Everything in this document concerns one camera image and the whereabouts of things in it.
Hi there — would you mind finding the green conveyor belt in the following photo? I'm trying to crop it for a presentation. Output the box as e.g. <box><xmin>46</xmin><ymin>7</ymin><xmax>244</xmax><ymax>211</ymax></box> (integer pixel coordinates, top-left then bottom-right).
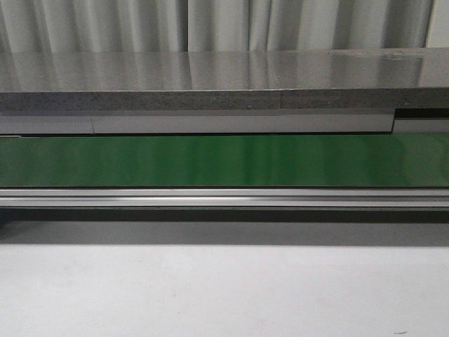
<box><xmin>1</xmin><ymin>133</ymin><xmax>448</xmax><ymax>187</ymax></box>

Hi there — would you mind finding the grey stone counter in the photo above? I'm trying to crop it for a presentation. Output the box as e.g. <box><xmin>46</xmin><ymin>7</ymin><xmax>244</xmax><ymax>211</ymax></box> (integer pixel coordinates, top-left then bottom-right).
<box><xmin>1</xmin><ymin>48</ymin><xmax>448</xmax><ymax>136</ymax></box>

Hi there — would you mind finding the grey pleated curtain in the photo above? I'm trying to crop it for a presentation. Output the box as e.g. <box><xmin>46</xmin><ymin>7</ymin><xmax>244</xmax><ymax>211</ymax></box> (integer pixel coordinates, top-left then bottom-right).
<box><xmin>1</xmin><ymin>1</ymin><xmax>434</xmax><ymax>53</ymax></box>

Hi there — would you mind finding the aluminium conveyor frame rail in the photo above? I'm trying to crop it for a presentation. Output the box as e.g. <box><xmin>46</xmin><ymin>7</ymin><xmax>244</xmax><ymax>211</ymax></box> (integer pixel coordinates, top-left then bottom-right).
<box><xmin>1</xmin><ymin>187</ymin><xmax>448</xmax><ymax>209</ymax></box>

